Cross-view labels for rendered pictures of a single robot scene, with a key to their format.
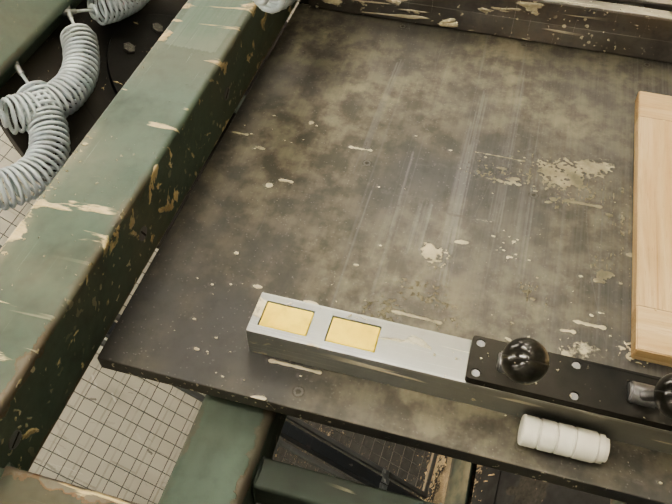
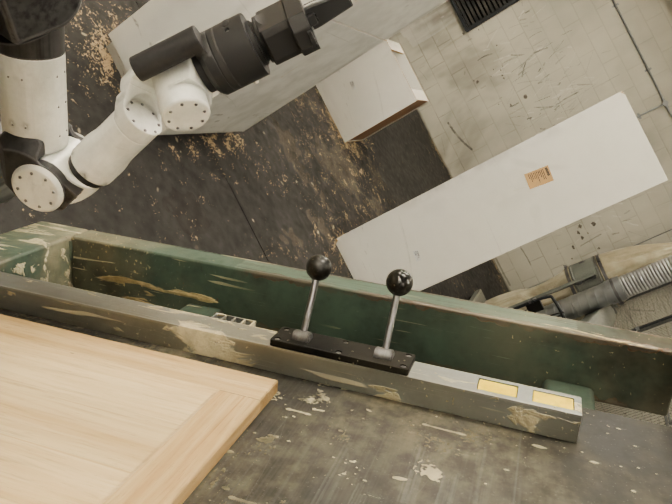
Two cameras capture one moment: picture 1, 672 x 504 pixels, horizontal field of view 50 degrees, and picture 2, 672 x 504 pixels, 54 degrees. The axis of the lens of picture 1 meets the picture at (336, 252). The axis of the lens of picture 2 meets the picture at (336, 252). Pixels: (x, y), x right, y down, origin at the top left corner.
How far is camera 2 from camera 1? 1.20 m
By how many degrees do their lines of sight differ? 112
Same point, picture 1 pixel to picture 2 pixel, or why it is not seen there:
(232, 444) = not seen: hidden behind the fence
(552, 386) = (358, 346)
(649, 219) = (198, 455)
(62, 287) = not seen: outside the picture
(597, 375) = (326, 347)
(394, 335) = (466, 383)
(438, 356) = (432, 372)
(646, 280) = (240, 412)
